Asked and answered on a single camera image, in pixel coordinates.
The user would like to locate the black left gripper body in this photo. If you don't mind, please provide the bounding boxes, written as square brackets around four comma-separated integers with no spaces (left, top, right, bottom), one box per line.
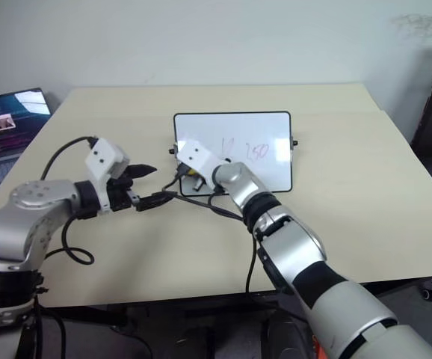
[106,170,135,214]

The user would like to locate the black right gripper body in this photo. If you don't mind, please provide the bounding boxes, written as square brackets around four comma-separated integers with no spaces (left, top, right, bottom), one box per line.
[180,168,217,197]

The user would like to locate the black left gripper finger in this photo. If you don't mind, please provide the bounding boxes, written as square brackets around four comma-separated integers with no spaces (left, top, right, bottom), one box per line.
[128,163,158,181]
[127,189,173,213]

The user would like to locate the small black-framed whiteboard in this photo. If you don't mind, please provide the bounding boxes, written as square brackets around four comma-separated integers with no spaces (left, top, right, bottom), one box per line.
[167,111,300,197]

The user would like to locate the open laptop computer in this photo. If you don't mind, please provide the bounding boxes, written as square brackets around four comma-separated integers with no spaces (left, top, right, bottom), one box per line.
[0,87,53,205]

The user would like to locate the dark rounded shape under table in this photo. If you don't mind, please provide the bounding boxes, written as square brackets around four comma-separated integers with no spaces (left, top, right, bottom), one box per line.
[260,306,316,359]

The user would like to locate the black caster wheel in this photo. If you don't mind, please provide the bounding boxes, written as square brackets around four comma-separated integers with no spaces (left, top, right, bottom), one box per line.
[419,276,432,302]

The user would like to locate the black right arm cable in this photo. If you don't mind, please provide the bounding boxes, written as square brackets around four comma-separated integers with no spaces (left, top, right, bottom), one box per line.
[161,164,257,297]

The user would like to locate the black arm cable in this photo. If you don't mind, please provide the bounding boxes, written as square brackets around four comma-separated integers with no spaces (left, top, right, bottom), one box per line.
[39,135,98,267]
[161,164,257,297]

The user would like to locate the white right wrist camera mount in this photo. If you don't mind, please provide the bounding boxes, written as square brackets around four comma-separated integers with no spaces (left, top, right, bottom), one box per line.
[175,140,227,190]

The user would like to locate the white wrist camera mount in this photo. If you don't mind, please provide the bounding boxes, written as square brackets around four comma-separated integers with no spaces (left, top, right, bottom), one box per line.
[84,137,130,215]
[175,140,227,190]

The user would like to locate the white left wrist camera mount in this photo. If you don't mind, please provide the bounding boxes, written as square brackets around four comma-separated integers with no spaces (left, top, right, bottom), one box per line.
[84,137,130,215]

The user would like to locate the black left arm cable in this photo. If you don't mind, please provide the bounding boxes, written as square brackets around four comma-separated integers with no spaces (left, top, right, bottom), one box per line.
[39,135,98,267]

